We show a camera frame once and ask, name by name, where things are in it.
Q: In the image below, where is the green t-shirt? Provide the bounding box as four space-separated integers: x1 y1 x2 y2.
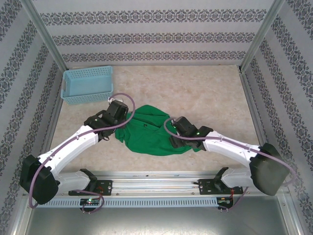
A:
114 104 196 157

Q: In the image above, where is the light blue plastic basket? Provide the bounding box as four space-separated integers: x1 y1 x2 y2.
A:
60 65 114 105

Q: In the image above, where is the left controller circuit board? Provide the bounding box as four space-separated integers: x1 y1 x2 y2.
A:
80 198 100 206

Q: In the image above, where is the grey metal sheet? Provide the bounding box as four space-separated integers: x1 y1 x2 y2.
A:
24 207 299 235

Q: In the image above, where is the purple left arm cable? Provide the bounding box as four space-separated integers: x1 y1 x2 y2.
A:
28 93 135 215

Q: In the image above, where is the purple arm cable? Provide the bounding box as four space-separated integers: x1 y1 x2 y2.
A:
163 118 297 213
28 93 135 215

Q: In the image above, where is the aluminium left side rail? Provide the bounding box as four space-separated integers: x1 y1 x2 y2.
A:
34 70 69 178

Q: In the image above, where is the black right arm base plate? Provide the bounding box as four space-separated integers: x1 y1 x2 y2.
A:
199 178 243 196

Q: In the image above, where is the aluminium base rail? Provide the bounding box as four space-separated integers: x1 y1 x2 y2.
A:
24 170 287 196

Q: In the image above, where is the aluminium right side rail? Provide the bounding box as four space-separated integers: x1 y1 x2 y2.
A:
238 66 278 176

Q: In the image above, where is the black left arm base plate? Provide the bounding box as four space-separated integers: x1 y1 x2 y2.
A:
68 180 113 196

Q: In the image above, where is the slotted grey cable duct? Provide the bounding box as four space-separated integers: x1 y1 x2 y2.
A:
33 197 218 208

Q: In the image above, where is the aluminium left corner post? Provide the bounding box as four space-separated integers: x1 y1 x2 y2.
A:
21 0 68 71

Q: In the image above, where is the aluminium corner post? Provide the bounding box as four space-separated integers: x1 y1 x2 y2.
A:
239 0 286 71
21 0 68 71

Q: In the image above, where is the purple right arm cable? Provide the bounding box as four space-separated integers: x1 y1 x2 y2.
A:
163 118 297 213

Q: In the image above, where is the aluminium right corner post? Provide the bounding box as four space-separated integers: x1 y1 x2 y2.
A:
239 0 286 71

